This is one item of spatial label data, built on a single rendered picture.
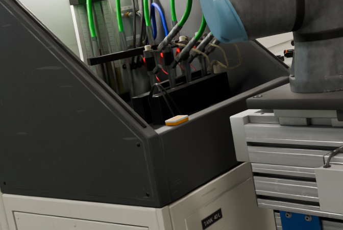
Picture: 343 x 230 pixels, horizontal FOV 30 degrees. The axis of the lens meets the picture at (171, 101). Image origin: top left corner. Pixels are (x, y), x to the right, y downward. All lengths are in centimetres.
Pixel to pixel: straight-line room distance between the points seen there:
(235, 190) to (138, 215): 29
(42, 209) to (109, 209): 25
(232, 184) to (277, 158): 46
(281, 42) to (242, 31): 129
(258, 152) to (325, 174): 25
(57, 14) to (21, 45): 36
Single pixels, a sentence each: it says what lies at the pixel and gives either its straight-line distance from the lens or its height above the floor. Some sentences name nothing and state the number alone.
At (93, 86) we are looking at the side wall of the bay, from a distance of 144.
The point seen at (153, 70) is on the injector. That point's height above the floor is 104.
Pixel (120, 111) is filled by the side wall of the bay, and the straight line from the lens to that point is 141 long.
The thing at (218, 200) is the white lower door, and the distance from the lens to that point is 158.
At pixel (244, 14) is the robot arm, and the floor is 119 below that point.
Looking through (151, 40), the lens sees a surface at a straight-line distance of 197.
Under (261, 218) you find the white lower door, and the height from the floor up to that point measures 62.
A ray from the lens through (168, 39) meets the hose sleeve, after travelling 171.
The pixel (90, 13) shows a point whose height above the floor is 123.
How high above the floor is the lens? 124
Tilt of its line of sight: 9 degrees down
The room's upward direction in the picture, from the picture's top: 10 degrees counter-clockwise
